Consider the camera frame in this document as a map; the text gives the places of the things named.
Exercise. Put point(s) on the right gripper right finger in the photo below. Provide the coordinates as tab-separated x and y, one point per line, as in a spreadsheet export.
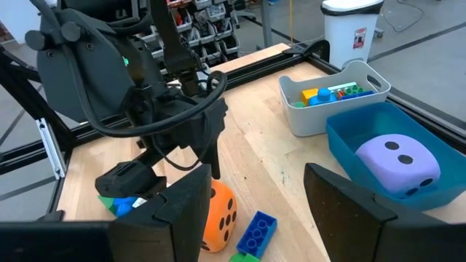
346	225

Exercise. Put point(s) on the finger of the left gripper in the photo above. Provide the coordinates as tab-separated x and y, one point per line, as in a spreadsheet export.
127	180
213	160

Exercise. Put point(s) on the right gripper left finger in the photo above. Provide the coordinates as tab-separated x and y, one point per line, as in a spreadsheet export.
171	225

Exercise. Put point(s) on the orange foam die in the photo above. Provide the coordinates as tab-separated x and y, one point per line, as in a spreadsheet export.
222	218

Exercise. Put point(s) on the purple foam die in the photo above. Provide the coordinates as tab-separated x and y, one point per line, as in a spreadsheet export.
393	171

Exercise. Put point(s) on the yellow-orange toy block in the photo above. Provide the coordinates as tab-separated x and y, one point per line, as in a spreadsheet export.
308	96

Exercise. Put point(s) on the orange-red toy brick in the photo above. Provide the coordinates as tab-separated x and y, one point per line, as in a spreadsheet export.
340	94

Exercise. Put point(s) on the large blue toy block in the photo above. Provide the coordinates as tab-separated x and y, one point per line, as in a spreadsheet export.
364	95

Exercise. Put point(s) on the dark green brick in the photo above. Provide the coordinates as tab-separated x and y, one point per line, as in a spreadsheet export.
353	90

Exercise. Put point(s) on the mint toy brick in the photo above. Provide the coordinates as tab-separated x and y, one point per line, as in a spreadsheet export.
342	86

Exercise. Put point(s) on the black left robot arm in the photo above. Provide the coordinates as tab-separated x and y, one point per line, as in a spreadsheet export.
83	72

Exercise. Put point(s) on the small green toy block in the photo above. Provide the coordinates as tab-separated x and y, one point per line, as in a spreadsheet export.
107	203

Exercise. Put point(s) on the dark blue toy brick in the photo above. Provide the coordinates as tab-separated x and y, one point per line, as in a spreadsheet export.
256	233

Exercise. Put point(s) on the parts bin rack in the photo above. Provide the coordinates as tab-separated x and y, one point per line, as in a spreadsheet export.
218	40

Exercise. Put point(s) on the teal plastic bin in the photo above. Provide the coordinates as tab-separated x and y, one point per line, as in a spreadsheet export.
349	127

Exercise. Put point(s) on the small green toy brick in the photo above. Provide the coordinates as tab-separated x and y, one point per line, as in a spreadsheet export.
298	105

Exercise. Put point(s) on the light grey plastic bin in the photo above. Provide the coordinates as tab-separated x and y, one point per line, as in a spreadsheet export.
309	120

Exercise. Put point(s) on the white pedal trash bin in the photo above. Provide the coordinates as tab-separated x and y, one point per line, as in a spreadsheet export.
346	40

